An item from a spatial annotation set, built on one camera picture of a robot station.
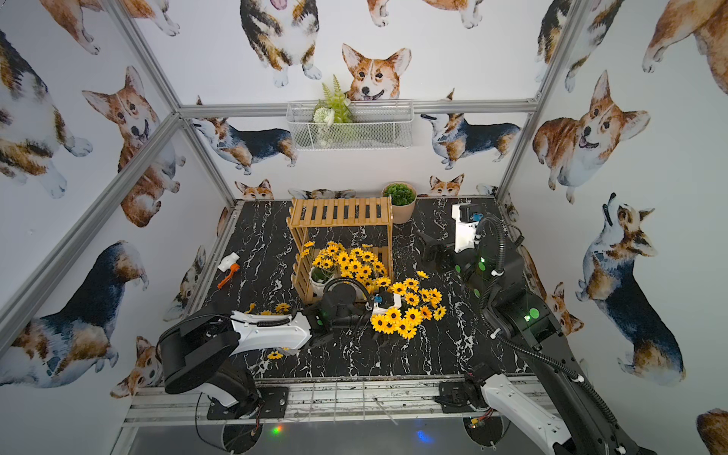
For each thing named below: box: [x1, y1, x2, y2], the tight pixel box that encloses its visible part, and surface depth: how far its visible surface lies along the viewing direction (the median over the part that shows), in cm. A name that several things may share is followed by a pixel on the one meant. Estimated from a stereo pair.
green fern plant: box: [312, 73, 354, 127], surface depth 84 cm
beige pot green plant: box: [382, 181, 418, 225], surface depth 111 cm
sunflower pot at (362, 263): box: [339, 244, 392, 294], surface depth 82 cm
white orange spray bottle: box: [217, 252, 241, 290], surface depth 101 cm
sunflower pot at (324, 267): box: [309, 240, 346, 297], surface depth 86 cm
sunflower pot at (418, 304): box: [369, 271, 448, 340], surface depth 66 cm
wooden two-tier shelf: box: [286, 196, 395, 306], surface depth 82 cm
